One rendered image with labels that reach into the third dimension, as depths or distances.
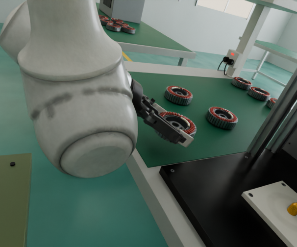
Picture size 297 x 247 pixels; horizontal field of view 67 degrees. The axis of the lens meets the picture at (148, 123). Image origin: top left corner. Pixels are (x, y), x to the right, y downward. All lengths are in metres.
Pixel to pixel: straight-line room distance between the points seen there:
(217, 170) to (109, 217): 0.88
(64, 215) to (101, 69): 1.19
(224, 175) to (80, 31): 0.48
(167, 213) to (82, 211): 0.93
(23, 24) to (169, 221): 0.40
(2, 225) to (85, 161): 0.22
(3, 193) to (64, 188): 1.03
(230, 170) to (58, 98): 0.50
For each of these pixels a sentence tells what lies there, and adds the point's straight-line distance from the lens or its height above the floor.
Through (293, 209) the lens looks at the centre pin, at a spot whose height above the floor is 0.80.
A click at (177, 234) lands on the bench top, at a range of 0.46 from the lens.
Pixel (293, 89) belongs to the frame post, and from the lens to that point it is 0.66.
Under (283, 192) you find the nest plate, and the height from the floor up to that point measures 0.78.
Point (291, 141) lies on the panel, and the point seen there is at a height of 0.81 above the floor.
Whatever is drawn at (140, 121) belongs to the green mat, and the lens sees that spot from 0.71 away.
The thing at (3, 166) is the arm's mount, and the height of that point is 0.78.
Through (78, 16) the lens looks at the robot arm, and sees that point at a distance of 0.22.
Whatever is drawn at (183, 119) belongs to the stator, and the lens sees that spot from 0.62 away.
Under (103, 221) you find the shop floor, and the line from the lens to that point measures 1.34.
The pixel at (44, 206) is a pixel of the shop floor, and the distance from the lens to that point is 1.40.
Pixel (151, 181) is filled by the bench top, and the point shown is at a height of 0.75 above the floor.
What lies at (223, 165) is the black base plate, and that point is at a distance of 0.63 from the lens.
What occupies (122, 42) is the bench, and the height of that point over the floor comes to 0.75.
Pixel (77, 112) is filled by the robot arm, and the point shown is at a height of 1.01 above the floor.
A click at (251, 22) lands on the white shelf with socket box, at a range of 1.53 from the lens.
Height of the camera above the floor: 1.11
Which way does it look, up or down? 31 degrees down
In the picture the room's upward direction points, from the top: 16 degrees clockwise
